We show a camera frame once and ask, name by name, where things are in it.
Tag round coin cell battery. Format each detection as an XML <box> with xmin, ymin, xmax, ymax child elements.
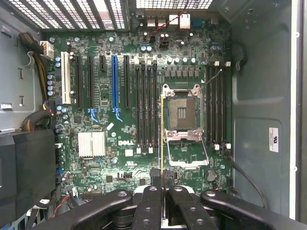
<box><xmin>206</xmin><ymin>168</ymin><xmax>217</xmax><ymax>183</ymax></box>

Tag green Dell motherboard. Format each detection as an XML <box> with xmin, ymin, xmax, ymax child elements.
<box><xmin>39</xmin><ymin>30</ymin><xmax>234</xmax><ymax>200</ymax></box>

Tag silver socket cover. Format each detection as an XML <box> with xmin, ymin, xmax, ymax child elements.
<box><xmin>165</xmin><ymin>130</ymin><xmax>210</xmax><ymax>169</ymax></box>

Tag silver chipset heatsink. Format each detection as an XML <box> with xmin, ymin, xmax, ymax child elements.
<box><xmin>77</xmin><ymin>130</ymin><xmax>106</xmax><ymax>159</ymax></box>

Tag CPU socket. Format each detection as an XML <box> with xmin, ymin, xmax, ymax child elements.
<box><xmin>162</xmin><ymin>83</ymin><xmax>205</xmax><ymax>135</ymax></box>

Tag RAM slot black clips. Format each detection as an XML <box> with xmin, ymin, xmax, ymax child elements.
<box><xmin>153</xmin><ymin>58</ymin><xmax>160</xmax><ymax>148</ymax></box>
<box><xmin>217</xmin><ymin>61</ymin><xmax>224</xmax><ymax>148</ymax></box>
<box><xmin>205</xmin><ymin>61</ymin><xmax>213</xmax><ymax>148</ymax></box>

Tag black plastic shroud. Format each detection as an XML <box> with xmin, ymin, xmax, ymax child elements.
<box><xmin>0</xmin><ymin>129</ymin><xmax>58</xmax><ymax>223</ymax></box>

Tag long black expansion slot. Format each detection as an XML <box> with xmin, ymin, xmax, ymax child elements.
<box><xmin>123</xmin><ymin>54</ymin><xmax>131</xmax><ymax>109</ymax></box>
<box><xmin>75</xmin><ymin>54</ymin><xmax>84</xmax><ymax>109</ymax></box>
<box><xmin>87</xmin><ymin>55</ymin><xmax>97</xmax><ymax>123</ymax></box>

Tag blue expansion slot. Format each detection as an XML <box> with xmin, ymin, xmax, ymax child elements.
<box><xmin>111</xmin><ymin>54</ymin><xmax>122</xmax><ymax>122</ymax></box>

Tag black and grey PC case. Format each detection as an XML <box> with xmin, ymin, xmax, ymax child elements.
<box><xmin>0</xmin><ymin>0</ymin><xmax>307</xmax><ymax>230</ymax></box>

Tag thin metal locking lever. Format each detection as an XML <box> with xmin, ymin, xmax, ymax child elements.
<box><xmin>205</xmin><ymin>68</ymin><xmax>224</xmax><ymax>86</ymax></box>

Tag short black expansion slot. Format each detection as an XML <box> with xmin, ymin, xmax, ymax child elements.
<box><xmin>98</xmin><ymin>54</ymin><xmax>106</xmax><ymax>72</ymax></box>

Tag white expansion slot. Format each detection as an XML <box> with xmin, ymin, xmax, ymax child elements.
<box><xmin>60</xmin><ymin>51</ymin><xmax>72</xmax><ymax>105</ymax></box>

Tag white power connector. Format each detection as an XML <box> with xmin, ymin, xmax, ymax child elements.
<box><xmin>39</xmin><ymin>40</ymin><xmax>55</xmax><ymax>60</ymax></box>

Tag long black wire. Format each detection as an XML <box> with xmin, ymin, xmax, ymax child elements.
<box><xmin>225</xmin><ymin>152</ymin><xmax>269</xmax><ymax>209</ymax></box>

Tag thin red wire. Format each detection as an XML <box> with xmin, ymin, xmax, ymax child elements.
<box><xmin>52</xmin><ymin>193</ymin><xmax>72</xmax><ymax>216</ymax></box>

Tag black yellow cable bundle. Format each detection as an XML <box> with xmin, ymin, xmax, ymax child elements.
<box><xmin>18</xmin><ymin>32</ymin><xmax>52</xmax><ymax>100</ymax></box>
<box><xmin>20</xmin><ymin>100</ymin><xmax>55</xmax><ymax>132</ymax></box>

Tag short black wire loop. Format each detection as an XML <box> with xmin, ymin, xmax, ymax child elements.
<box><xmin>235</xmin><ymin>44</ymin><xmax>248</xmax><ymax>71</ymax></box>

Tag red black twisted wire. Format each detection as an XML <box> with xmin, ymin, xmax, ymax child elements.
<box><xmin>149</xmin><ymin>11</ymin><xmax>188</xmax><ymax>41</ymax></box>

